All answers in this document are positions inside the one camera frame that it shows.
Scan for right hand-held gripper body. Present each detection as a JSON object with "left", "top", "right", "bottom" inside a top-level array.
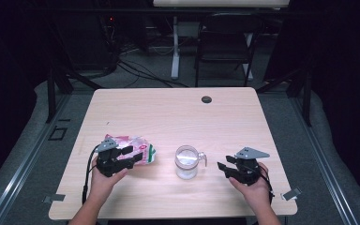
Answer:
[{"left": 234, "top": 146, "right": 271, "bottom": 186}]

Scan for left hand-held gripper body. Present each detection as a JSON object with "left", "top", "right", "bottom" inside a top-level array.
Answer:
[{"left": 95, "top": 138, "right": 129, "bottom": 178}]

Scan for pink and white plastic bag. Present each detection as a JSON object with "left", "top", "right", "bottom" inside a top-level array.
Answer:
[{"left": 104, "top": 133, "right": 157, "bottom": 166}]

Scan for clear glass jar with handle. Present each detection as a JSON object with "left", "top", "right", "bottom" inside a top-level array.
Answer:
[{"left": 173, "top": 144, "right": 208, "bottom": 180}]

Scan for person's left hand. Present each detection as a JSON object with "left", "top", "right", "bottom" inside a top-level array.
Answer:
[{"left": 88, "top": 157, "right": 129, "bottom": 204}]

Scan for person's right hand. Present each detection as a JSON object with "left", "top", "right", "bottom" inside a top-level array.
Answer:
[{"left": 229, "top": 161, "right": 275, "bottom": 211}]

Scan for grey table edge clip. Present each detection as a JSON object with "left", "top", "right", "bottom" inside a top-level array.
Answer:
[
  {"left": 280, "top": 187, "right": 303, "bottom": 202},
  {"left": 42, "top": 193, "right": 67, "bottom": 204}
]

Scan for black metal stand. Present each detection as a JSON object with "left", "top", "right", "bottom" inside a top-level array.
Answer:
[
  {"left": 255, "top": 64, "right": 313, "bottom": 128},
  {"left": 44, "top": 65, "right": 105, "bottom": 124}
]

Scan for black chair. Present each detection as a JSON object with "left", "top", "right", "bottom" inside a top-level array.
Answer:
[{"left": 194, "top": 12, "right": 265, "bottom": 88}]

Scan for white desk with white legs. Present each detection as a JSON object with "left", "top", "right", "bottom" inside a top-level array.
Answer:
[{"left": 152, "top": 0, "right": 291, "bottom": 82}]

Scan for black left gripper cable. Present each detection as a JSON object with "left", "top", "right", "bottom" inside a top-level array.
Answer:
[{"left": 81, "top": 144, "right": 101, "bottom": 204}]

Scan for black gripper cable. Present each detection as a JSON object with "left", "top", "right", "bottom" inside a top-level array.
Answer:
[
  {"left": 258, "top": 164, "right": 276, "bottom": 203},
  {"left": 81, "top": 144, "right": 101, "bottom": 204}
]

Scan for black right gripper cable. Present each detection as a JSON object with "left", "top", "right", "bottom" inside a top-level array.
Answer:
[{"left": 258, "top": 164, "right": 276, "bottom": 203}]

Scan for black floor cables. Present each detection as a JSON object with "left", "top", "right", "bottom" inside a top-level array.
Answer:
[{"left": 115, "top": 58, "right": 189, "bottom": 89}]

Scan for metal floor rail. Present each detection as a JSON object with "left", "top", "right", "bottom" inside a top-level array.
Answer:
[
  {"left": 0, "top": 93, "right": 73, "bottom": 225},
  {"left": 289, "top": 93, "right": 360, "bottom": 225}
]

